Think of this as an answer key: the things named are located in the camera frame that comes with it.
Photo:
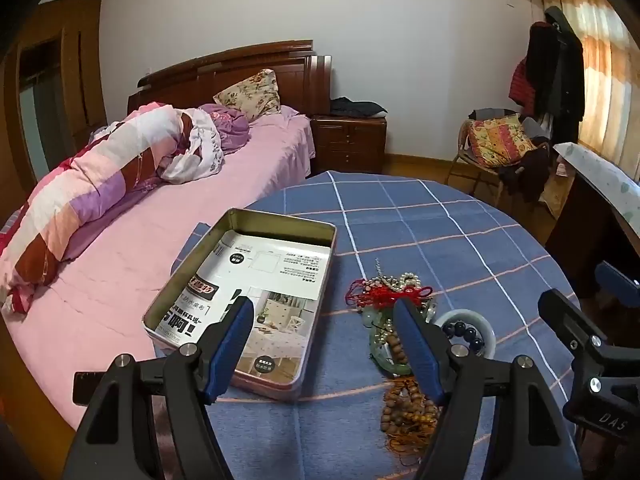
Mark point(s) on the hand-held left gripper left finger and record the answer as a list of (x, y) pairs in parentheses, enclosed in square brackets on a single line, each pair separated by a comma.
[(232, 347)]

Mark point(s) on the green jade bangle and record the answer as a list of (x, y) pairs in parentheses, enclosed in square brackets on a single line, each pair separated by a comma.
[(387, 366)]

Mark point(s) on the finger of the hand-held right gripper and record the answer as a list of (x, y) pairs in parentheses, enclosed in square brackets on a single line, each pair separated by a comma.
[(617, 280), (570, 317)]

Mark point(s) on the wooden nightstand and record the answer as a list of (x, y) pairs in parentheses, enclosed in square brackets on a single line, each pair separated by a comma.
[(350, 145)]

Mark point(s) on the brown wooden wardrobe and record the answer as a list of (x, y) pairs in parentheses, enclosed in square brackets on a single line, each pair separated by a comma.
[(65, 85)]

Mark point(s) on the black smartphone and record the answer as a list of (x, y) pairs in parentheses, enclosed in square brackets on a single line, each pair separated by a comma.
[(87, 387)]

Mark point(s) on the pink patchwork quilt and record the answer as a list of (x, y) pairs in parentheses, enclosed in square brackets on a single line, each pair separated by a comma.
[(100, 180)]

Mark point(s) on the colourful patterned cushion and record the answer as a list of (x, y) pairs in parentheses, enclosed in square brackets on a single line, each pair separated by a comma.
[(497, 140)]

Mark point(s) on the white jade bangle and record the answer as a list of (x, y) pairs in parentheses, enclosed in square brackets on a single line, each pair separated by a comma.
[(489, 334)]

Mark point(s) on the wooden chair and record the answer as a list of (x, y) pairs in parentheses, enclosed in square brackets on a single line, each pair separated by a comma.
[(480, 172)]

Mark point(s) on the blue checked tablecloth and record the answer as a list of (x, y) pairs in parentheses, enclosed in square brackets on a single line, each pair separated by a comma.
[(400, 220)]

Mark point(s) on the pale patterned desk cover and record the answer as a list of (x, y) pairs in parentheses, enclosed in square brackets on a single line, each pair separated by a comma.
[(600, 175)]

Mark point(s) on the printed paper liner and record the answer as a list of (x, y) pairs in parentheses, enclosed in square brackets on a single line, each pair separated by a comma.
[(280, 280)]

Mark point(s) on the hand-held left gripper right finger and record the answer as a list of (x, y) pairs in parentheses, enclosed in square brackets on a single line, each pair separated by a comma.
[(417, 350)]

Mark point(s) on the dark folded clothes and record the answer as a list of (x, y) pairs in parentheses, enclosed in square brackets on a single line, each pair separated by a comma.
[(355, 107)]

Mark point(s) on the pale jade pendant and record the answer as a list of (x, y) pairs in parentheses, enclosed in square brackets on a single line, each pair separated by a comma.
[(372, 316)]

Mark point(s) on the wooden bed with pink sheet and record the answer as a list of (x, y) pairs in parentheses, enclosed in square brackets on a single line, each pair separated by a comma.
[(240, 185)]

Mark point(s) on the dark clothes on chair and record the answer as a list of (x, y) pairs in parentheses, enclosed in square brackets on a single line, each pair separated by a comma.
[(530, 170)]

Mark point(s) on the purple garment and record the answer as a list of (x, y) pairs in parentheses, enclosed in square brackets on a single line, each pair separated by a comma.
[(230, 125)]

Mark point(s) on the yellow patterned curtain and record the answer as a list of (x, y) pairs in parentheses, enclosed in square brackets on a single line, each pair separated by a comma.
[(600, 25)]

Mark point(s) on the dark wooden desk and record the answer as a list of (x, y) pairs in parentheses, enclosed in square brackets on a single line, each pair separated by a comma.
[(580, 230)]

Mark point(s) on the floral pillow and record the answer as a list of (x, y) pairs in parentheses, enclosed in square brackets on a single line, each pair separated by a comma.
[(252, 92)]

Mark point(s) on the metal tin box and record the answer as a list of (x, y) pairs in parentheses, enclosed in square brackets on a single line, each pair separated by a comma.
[(280, 220)]

